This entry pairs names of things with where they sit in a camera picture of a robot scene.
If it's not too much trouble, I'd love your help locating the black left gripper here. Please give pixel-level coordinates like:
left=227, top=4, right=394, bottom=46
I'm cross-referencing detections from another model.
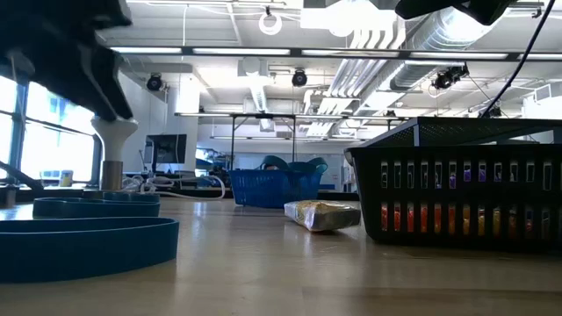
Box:
left=0, top=0, right=134, bottom=122

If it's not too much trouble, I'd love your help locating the yellow crayon box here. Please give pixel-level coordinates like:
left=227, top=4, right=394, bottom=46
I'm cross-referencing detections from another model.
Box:
left=284, top=199, right=362, bottom=233

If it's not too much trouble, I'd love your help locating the purple spiral coil bracelet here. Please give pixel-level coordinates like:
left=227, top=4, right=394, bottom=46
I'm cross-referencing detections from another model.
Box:
left=448, top=165, right=488, bottom=183

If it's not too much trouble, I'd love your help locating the black plastic basket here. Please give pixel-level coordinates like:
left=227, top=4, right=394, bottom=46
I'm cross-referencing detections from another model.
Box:
left=344, top=144, right=562, bottom=254

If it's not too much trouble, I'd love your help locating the orange spiral coil bracelet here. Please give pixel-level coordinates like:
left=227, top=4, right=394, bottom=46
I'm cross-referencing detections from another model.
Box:
left=448, top=205, right=501, bottom=233

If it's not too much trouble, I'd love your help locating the white disc metal stand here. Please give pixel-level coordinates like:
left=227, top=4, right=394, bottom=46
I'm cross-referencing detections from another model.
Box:
left=90, top=116, right=140, bottom=192

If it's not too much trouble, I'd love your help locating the black computer monitor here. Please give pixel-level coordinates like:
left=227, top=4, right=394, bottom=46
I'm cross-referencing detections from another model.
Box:
left=144, top=133, right=188, bottom=173

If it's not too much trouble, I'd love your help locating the blue plastic basket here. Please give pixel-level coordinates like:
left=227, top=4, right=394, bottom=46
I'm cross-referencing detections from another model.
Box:
left=228, top=169, right=324, bottom=209

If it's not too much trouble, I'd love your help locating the white cable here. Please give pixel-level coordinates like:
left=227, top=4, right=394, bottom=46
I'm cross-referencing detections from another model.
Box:
left=121, top=174, right=227, bottom=202

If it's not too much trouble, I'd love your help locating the white ring ceiling fixture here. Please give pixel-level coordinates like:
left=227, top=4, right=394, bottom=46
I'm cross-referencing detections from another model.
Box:
left=257, top=11, right=284, bottom=37

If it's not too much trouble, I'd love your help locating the black metal background frame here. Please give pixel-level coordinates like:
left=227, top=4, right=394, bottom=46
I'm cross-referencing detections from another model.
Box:
left=175, top=111, right=409, bottom=176

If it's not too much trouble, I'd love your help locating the black ceiling light rail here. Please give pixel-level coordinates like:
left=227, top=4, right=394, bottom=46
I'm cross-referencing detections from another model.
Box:
left=109, top=46, right=562, bottom=62

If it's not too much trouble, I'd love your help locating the silver ventilation duct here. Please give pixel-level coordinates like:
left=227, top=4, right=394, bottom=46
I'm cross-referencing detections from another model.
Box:
left=390, top=8, right=488, bottom=91

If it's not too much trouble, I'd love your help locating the black hanging camera mount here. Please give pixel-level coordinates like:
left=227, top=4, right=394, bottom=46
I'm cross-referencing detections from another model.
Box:
left=432, top=64, right=470, bottom=91

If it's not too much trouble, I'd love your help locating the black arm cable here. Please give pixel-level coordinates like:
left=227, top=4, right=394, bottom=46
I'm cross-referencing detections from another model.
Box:
left=480, top=0, right=557, bottom=119

